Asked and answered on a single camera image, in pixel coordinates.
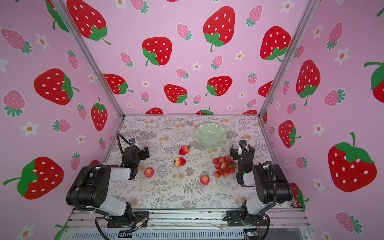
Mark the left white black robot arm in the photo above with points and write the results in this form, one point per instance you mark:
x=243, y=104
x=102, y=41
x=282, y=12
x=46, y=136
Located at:
x=89, y=192

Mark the aluminium rail base frame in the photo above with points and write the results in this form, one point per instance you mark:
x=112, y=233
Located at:
x=208, y=224

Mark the red fake apple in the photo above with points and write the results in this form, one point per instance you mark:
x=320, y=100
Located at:
x=149, y=172
x=204, y=180

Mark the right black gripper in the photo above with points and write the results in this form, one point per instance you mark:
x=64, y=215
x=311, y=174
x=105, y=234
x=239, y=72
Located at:
x=237, y=152

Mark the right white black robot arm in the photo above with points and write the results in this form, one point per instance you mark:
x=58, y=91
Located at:
x=271, y=185

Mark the light green scalloped bowl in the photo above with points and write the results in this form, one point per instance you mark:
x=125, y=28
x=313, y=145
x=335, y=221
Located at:
x=210, y=135

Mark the red yellow fake strawberry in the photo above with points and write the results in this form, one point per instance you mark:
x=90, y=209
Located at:
x=179, y=162

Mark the red cherry bunch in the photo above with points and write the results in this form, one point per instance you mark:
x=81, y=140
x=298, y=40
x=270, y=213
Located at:
x=224, y=166

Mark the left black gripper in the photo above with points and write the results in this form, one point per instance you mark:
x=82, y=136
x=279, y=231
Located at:
x=141, y=153

